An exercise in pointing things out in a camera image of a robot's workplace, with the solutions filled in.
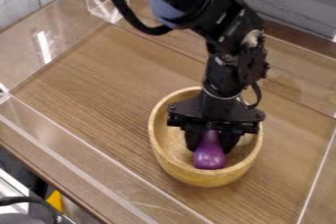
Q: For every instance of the purple toy eggplant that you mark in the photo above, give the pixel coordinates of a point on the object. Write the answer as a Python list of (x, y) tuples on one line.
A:
[(209, 157)]

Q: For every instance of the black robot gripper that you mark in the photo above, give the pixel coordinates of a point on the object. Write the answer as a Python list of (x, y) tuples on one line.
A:
[(218, 114)]

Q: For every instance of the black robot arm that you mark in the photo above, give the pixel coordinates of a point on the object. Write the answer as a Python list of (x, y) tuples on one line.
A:
[(232, 29)]

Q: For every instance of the black device with yellow label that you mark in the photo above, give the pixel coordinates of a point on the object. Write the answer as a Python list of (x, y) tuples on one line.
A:
[(42, 214)]

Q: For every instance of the clear acrylic tray walls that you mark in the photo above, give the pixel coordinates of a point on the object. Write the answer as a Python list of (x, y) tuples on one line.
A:
[(84, 81)]

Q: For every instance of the brown wooden bowl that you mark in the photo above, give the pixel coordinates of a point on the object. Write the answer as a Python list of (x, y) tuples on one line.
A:
[(176, 159)]

